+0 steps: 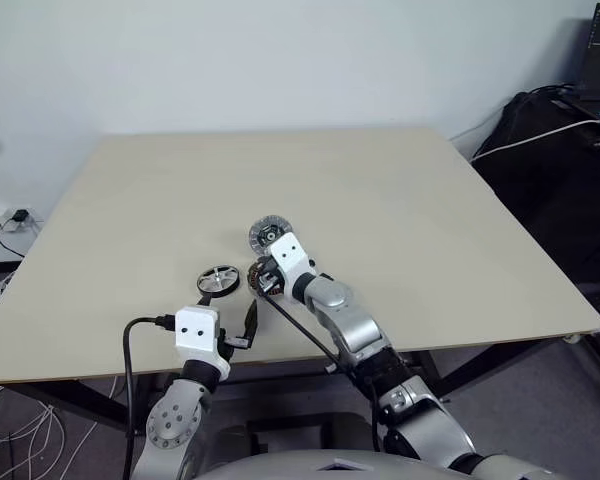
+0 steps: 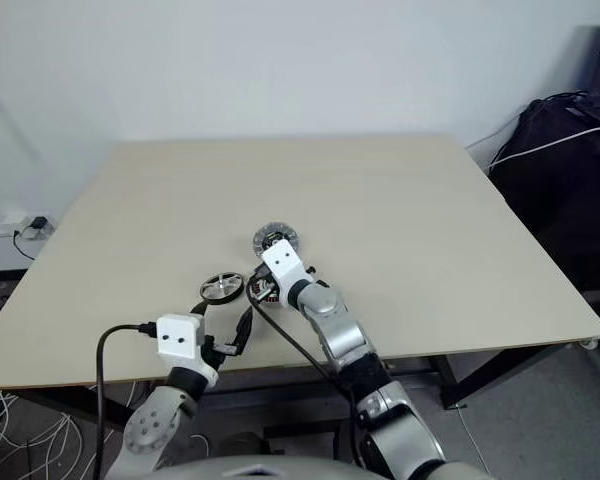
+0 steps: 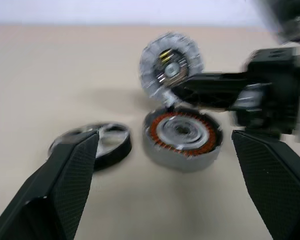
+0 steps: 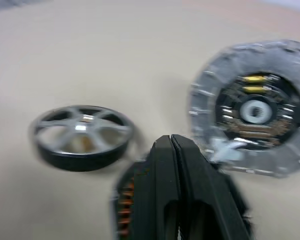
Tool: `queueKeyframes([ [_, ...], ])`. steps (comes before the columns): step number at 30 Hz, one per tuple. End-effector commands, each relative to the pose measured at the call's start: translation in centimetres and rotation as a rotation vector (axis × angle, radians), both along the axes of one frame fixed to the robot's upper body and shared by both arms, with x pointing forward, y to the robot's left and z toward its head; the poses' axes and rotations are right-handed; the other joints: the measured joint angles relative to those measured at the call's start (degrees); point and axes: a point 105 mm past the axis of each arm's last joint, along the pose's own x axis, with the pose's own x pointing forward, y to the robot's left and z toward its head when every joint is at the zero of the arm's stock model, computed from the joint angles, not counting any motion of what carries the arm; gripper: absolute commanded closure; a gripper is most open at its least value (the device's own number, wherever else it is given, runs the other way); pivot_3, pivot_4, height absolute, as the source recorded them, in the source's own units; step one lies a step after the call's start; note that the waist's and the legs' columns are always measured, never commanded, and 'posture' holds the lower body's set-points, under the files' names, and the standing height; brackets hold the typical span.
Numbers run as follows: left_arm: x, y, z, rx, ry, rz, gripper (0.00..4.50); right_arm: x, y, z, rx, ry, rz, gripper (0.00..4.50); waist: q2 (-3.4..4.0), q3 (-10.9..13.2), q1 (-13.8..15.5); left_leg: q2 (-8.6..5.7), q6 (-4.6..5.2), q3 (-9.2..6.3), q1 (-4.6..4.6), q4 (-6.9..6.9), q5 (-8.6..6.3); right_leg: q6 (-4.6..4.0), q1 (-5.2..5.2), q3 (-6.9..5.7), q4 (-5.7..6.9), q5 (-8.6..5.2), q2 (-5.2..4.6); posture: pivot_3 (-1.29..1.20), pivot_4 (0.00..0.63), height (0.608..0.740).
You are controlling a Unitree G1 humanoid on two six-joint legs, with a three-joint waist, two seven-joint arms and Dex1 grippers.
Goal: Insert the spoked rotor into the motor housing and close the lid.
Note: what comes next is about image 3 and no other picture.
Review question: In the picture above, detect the grey motor housing lid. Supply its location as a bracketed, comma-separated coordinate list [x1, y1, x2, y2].
[138, 31, 205, 107]

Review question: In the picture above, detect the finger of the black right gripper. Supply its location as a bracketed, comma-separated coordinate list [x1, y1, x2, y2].
[171, 83, 243, 111]
[187, 71, 250, 87]

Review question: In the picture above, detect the black spoked rotor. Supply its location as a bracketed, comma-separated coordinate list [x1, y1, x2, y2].
[47, 121, 134, 172]

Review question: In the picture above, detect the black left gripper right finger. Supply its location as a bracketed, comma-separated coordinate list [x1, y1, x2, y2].
[231, 129, 300, 240]

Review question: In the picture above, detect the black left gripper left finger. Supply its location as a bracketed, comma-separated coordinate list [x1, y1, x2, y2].
[0, 129, 101, 240]

